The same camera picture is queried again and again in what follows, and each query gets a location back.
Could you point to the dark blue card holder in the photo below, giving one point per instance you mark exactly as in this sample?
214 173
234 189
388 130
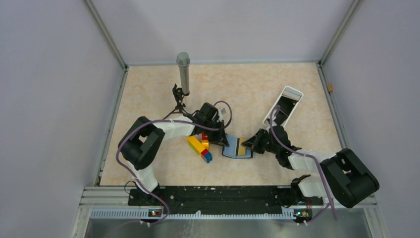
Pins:
230 151

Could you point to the black mini tripod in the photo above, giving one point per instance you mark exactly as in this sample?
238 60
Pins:
180 105

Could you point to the red blue toy brick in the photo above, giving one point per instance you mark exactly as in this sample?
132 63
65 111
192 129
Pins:
206 155

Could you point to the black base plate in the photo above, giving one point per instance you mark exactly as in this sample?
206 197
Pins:
223 200

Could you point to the white card tray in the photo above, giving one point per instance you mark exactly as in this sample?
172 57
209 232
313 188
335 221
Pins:
288 100

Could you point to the small brown cork piece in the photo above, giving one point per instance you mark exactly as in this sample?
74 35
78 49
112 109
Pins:
329 88

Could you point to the aluminium frame rail right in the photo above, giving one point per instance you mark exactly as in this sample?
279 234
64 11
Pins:
329 68

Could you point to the red yellow toy brick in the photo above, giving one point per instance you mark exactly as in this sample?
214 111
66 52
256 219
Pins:
205 141

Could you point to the grey microphone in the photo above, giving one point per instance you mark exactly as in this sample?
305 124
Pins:
183 62

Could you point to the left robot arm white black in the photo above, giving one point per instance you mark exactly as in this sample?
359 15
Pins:
140 145

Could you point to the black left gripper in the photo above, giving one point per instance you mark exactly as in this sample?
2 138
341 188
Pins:
220 137

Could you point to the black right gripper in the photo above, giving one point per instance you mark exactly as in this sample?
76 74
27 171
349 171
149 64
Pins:
253 143

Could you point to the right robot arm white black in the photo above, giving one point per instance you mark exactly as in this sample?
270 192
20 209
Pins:
346 177

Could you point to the yellow green toy brick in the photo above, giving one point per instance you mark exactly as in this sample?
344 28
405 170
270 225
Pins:
196 145

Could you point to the gold striped credit card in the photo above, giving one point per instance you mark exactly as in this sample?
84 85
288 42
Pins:
241 150

